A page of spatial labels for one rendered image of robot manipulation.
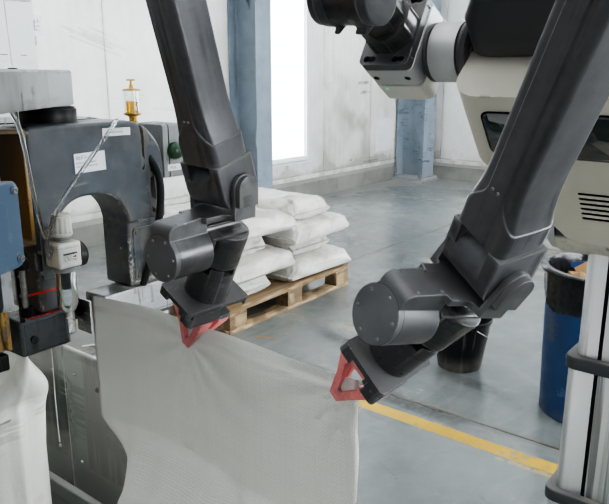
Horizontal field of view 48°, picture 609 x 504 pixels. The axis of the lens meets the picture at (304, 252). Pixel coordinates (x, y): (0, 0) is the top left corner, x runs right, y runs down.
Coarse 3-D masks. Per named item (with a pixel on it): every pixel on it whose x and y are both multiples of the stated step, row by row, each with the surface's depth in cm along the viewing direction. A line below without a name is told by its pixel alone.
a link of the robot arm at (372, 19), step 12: (312, 0) 95; (360, 0) 91; (372, 0) 91; (384, 0) 93; (396, 0) 95; (312, 12) 97; (324, 12) 95; (360, 12) 92; (372, 12) 92; (384, 12) 94; (324, 24) 98; (372, 24) 93; (384, 24) 94
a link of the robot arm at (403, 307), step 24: (432, 264) 65; (384, 288) 61; (408, 288) 60; (432, 288) 61; (456, 288) 63; (504, 288) 61; (528, 288) 61; (360, 312) 63; (384, 312) 61; (408, 312) 60; (432, 312) 62; (480, 312) 62; (504, 312) 64; (360, 336) 63; (384, 336) 60; (408, 336) 61; (432, 336) 64
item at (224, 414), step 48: (96, 336) 108; (144, 336) 102; (144, 384) 104; (192, 384) 97; (240, 384) 88; (288, 384) 82; (144, 432) 106; (192, 432) 99; (240, 432) 90; (288, 432) 84; (336, 432) 80; (144, 480) 101; (192, 480) 97; (240, 480) 92; (288, 480) 86; (336, 480) 81
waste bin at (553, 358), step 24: (552, 264) 296; (576, 264) 304; (552, 288) 279; (576, 288) 268; (552, 312) 282; (576, 312) 270; (552, 336) 283; (576, 336) 273; (552, 360) 285; (552, 384) 287; (552, 408) 289
